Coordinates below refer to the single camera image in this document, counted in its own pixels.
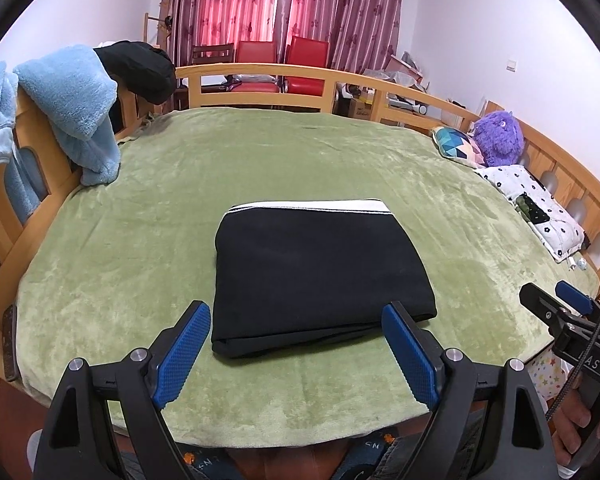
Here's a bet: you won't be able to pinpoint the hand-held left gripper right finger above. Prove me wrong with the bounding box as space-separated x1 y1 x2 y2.
381 301 562 480

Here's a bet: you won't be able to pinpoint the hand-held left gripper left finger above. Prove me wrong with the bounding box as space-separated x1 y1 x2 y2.
32 301 212 480

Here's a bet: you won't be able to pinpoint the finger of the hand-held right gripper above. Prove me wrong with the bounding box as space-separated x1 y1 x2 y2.
554 280 596 317
519 282 573 333

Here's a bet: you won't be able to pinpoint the black pants with white stripe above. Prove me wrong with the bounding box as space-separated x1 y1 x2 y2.
211 198 438 359

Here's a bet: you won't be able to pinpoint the person's right hand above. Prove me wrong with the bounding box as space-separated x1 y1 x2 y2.
550 385 600 466

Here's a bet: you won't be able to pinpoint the star-print bed sheet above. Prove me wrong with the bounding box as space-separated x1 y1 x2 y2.
525 347 568 403

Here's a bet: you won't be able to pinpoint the white flower-print pillow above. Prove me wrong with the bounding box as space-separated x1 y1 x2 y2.
474 164 587 264

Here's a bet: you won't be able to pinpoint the person's dark patterned clothing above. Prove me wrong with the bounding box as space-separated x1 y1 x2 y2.
115 422 486 480

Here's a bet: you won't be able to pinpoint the purple plush toy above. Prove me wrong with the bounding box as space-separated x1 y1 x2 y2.
472 110 525 167

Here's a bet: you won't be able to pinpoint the colourful geometric pillow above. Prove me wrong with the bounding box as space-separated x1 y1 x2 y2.
431 126 486 168

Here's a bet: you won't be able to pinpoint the green plush blanket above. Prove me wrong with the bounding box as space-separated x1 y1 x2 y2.
16 106 600 450

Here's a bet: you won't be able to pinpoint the cardboard box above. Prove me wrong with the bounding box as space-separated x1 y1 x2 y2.
349 96 377 121

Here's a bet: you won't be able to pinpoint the light blue fleece garment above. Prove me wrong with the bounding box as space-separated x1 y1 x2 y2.
0 44 123 221

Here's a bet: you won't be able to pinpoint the black garment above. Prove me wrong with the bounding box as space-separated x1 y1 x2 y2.
92 40 178 103

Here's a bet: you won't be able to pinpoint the red chair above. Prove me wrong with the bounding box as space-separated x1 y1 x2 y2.
232 40 281 95
282 35 331 96

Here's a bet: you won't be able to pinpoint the dark wooden chair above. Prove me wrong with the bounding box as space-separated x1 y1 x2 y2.
190 44 236 66

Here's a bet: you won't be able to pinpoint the wooden coat rack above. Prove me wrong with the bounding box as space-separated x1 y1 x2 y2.
142 0 177 56

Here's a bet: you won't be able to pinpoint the pink flowered curtains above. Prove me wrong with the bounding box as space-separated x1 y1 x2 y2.
164 0 408 77

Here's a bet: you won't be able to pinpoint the braided black cable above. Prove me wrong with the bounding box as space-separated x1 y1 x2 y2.
545 267 600 423

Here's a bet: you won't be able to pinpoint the wooden bed frame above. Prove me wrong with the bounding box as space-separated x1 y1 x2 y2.
0 62 600 383

